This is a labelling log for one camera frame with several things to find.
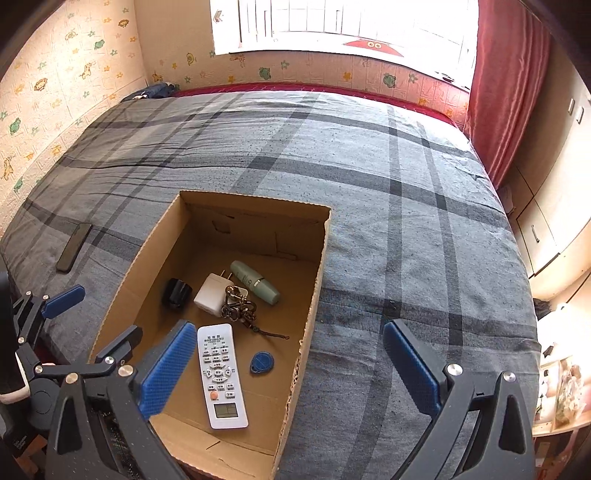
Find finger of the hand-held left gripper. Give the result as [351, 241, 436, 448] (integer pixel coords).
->
[28, 324, 144, 377]
[11, 285, 86, 346]

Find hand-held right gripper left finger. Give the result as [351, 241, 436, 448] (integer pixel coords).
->
[44, 320, 199, 480]

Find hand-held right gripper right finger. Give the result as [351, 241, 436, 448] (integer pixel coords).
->
[382, 320, 539, 480]

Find white remote control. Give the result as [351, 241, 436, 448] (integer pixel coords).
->
[197, 323, 249, 430]

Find small black case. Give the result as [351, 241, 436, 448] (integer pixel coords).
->
[161, 278, 193, 311]

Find white charger plug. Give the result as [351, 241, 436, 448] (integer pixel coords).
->
[193, 269, 252, 318]

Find key ring with blue fob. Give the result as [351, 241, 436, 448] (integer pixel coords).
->
[221, 285, 291, 376]

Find pale green bottle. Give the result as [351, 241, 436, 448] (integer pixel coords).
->
[230, 260, 281, 306]

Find brown cardboard box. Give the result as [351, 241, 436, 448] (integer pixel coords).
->
[90, 190, 332, 480]

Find black smartphone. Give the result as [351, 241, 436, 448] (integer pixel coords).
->
[56, 222, 93, 273]

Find wooden shelf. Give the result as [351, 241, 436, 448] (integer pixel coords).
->
[531, 300, 591, 480]

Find clear plastic bag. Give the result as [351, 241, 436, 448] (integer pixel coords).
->
[554, 360, 587, 425]

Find grey plaid bed sheet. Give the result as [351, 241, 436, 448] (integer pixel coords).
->
[0, 90, 541, 480]

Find beige wardrobe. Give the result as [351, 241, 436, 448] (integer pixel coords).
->
[496, 46, 591, 301]

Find dark blue cloth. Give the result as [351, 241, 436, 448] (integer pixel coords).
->
[121, 82, 178, 101]

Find red mattress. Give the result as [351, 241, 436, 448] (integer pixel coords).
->
[173, 82, 469, 134]

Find red curtain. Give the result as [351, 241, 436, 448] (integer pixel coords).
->
[464, 0, 552, 190]

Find red window ornament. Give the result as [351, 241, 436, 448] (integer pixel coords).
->
[342, 39, 407, 57]

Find window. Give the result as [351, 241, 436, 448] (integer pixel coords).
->
[210, 0, 478, 88]

